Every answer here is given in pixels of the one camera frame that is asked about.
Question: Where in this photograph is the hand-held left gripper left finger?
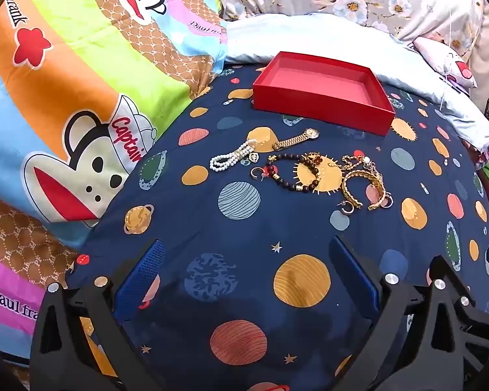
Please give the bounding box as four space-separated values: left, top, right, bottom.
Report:
30 239 166 391

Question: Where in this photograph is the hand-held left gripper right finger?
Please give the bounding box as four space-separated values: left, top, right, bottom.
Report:
328 235 489 391

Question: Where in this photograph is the gold bangle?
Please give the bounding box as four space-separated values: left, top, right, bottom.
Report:
341 169 381 210
367 171 389 211

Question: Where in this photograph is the gold chain bracelet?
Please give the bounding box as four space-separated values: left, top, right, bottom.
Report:
328 152 386 180

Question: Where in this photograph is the dark bead bracelet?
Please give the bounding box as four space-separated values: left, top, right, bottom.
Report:
267 152 324 194

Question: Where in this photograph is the gold wrist watch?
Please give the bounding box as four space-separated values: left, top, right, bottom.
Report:
272 127 320 152

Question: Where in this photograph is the white pearl bracelet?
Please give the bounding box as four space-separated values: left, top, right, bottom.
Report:
209 138 258 172

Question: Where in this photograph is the red cardboard box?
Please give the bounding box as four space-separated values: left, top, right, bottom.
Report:
252 51 397 137

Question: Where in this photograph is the navy planet print bedsheet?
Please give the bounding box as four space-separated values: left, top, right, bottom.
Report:
65 63 489 391

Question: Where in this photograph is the pink cartoon pillow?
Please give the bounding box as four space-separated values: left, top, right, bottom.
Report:
411 35 478 89

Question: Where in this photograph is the light blue blanket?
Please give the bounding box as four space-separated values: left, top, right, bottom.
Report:
222 13 489 159

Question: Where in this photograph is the colourful monkey print quilt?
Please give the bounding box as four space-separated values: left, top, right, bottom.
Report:
0 0 229 359

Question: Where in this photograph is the white cable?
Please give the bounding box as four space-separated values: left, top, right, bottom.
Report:
438 4 454 110

